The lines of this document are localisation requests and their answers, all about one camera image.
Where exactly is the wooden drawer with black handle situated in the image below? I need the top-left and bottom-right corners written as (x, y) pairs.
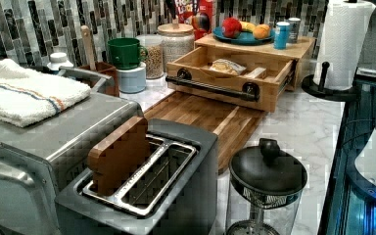
top-left (165, 46), bottom-right (296, 112)

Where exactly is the wooden drawer cabinet box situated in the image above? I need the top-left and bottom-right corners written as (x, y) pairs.
top-left (195, 34), bottom-right (315, 91)

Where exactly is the wooden cutting board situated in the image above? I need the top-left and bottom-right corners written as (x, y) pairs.
top-left (144, 92), bottom-right (266, 174)

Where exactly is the wrapped sandwich bag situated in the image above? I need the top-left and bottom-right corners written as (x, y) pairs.
top-left (210, 59), bottom-right (246, 75)

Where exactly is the glass jar with cereal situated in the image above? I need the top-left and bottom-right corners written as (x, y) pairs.
top-left (137, 34), bottom-right (164, 79)

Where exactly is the light blue ceramic canister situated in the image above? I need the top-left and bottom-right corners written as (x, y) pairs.
top-left (117, 62), bottom-right (146, 93)

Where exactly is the glass jar with wooden lid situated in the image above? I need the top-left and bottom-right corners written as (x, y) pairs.
top-left (158, 23), bottom-right (195, 71)

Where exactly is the wooden toast slice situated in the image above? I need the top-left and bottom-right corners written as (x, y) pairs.
top-left (87, 117), bottom-right (151, 196)

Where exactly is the green mug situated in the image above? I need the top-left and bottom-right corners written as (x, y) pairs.
top-left (108, 38), bottom-right (149, 70)

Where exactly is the brown utensil holder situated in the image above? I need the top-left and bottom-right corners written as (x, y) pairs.
top-left (79, 62), bottom-right (119, 97)

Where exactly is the blue plate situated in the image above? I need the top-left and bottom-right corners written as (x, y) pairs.
top-left (212, 26), bottom-right (275, 46)

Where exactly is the red apple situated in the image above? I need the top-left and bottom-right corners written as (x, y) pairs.
top-left (221, 18), bottom-right (242, 38)

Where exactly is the glass french press black lid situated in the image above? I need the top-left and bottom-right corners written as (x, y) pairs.
top-left (224, 138), bottom-right (307, 235)

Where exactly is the red cereal box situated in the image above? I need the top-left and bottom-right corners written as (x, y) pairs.
top-left (174, 0), bottom-right (213, 39)

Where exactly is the yellow banana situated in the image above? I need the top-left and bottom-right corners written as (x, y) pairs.
top-left (240, 22), bottom-right (256, 32)

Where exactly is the orange fruit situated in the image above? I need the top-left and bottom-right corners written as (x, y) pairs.
top-left (253, 23), bottom-right (270, 39)

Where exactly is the black paper towel holder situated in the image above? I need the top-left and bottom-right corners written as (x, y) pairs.
top-left (302, 62), bottom-right (360, 102)

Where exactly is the blue can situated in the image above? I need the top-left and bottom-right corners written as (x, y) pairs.
top-left (274, 22), bottom-right (290, 50)

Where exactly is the grey can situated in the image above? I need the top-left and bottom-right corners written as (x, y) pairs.
top-left (287, 18), bottom-right (301, 43)

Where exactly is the white bottle cap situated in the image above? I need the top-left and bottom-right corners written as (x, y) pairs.
top-left (47, 52), bottom-right (73, 71)

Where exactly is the stainless steel toaster oven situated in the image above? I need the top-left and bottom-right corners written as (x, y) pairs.
top-left (0, 68), bottom-right (143, 235)

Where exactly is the white striped folded towel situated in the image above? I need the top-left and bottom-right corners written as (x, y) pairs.
top-left (0, 59), bottom-right (91, 127)

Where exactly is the white paper towel roll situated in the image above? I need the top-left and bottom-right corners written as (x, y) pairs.
top-left (313, 0), bottom-right (376, 90)

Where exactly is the wooden spoon handle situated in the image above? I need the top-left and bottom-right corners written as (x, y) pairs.
top-left (80, 25), bottom-right (97, 71)

